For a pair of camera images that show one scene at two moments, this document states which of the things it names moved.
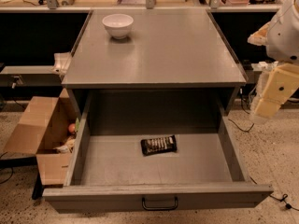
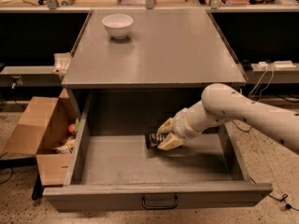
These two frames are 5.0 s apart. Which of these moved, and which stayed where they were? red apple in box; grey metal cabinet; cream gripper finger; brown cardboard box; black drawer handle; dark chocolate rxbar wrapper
Moved: dark chocolate rxbar wrapper; cream gripper finger
Stayed: brown cardboard box; black drawer handle; grey metal cabinet; red apple in box
